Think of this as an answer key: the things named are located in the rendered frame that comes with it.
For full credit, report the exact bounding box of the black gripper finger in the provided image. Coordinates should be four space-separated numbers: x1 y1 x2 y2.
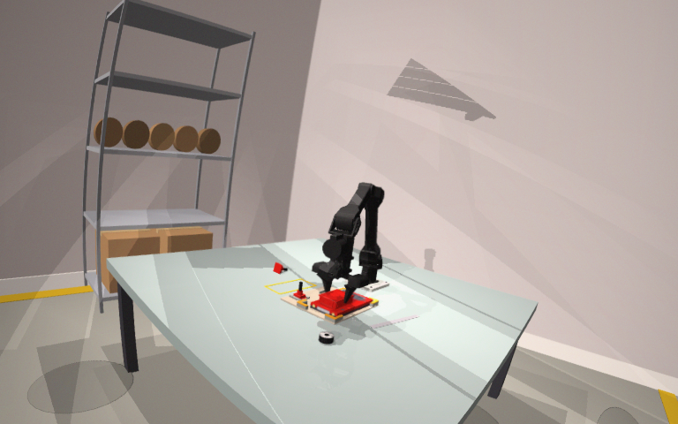
321 278 333 292
344 284 357 304

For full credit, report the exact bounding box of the black toy tyre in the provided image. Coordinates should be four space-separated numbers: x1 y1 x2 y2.
318 331 334 345

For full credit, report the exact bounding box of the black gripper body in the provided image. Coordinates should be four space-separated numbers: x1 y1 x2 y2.
312 255 369 288

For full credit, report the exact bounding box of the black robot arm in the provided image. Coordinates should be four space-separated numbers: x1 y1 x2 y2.
319 182 385 284

